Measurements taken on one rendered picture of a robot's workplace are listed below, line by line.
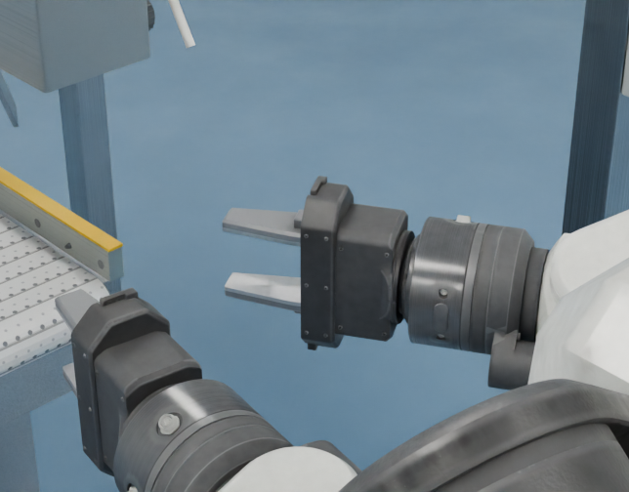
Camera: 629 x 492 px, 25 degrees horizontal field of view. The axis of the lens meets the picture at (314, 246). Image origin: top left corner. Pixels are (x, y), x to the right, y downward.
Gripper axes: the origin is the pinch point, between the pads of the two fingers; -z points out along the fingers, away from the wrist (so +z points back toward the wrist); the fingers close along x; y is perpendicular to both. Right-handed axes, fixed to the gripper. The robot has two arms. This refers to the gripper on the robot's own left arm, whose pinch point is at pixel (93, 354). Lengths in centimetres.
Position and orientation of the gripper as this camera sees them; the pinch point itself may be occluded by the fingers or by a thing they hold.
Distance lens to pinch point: 91.5
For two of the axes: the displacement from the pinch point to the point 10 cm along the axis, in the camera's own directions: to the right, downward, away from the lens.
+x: 0.0, 8.6, 5.1
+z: 5.7, 4.2, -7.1
